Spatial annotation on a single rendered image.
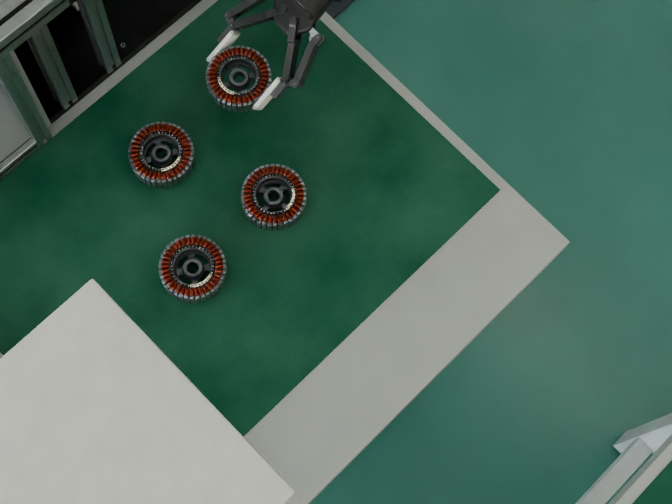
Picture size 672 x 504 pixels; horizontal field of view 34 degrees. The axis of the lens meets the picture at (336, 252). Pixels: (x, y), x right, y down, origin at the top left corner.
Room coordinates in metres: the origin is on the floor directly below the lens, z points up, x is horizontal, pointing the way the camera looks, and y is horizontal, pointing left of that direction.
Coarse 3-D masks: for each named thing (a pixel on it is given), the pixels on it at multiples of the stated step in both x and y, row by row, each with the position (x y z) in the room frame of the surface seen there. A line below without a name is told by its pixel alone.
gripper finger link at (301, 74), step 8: (312, 40) 0.84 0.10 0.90; (320, 40) 0.84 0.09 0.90; (312, 48) 0.83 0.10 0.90; (304, 56) 0.82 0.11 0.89; (312, 56) 0.82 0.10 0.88; (304, 64) 0.80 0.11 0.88; (296, 72) 0.79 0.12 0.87; (304, 72) 0.80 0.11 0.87; (296, 80) 0.78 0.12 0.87; (304, 80) 0.79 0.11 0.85
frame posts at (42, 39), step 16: (80, 0) 0.79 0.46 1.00; (96, 0) 0.79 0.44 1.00; (96, 16) 0.79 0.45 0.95; (48, 32) 0.71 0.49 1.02; (96, 32) 0.78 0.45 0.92; (32, 48) 0.70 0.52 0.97; (48, 48) 0.71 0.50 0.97; (96, 48) 0.79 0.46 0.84; (112, 48) 0.79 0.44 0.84; (48, 64) 0.70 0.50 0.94; (112, 64) 0.79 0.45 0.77; (48, 80) 0.70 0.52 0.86; (64, 80) 0.71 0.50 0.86; (64, 96) 0.70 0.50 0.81
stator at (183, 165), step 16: (144, 128) 0.68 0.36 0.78; (160, 128) 0.68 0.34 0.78; (176, 128) 0.69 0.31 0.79; (144, 144) 0.65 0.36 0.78; (160, 144) 0.66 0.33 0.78; (176, 144) 0.67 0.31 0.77; (192, 144) 0.67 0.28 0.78; (144, 160) 0.62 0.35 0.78; (160, 160) 0.63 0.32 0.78; (176, 160) 0.63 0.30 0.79; (192, 160) 0.64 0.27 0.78; (144, 176) 0.59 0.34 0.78; (160, 176) 0.60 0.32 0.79; (176, 176) 0.61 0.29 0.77
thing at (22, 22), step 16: (0, 0) 0.71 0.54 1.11; (16, 0) 0.71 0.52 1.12; (32, 0) 0.71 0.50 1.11; (48, 0) 0.72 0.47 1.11; (64, 0) 0.74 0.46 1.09; (0, 16) 0.68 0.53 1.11; (16, 16) 0.68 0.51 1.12; (32, 16) 0.69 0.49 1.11; (48, 16) 0.71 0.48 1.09; (0, 32) 0.66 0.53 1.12; (16, 32) 0.66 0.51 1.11; (32, 32) 0.68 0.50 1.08; (0, 48) 0.64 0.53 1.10
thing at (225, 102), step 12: (228, 48) 0.83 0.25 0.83; (252, 48) 0.84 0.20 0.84; (216, 60) 0.80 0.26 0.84; (228, 60) 0.81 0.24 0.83; (240, 60) 0.82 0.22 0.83; (252, 60) 0.82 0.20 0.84; (264, 60) 0.82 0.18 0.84; (216, 72) 0.78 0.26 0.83; (240, 72) 0.80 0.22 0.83; (252, 72) 0.80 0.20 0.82; (264, 72) 0.80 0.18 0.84; (216, 84) 0.76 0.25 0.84; (228, 84) 0.77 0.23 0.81; (240, 84) 0.77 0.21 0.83; (264, 84) 0.78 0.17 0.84; (216, 96) 0.74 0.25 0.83; (228, 96) 0.74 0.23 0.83; (240, 96) 0.75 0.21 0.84; (252, 96) 0.75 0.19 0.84; (228, 108) 0.73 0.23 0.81; (240, 108) 0.73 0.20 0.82; (252, 108) 0.74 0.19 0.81
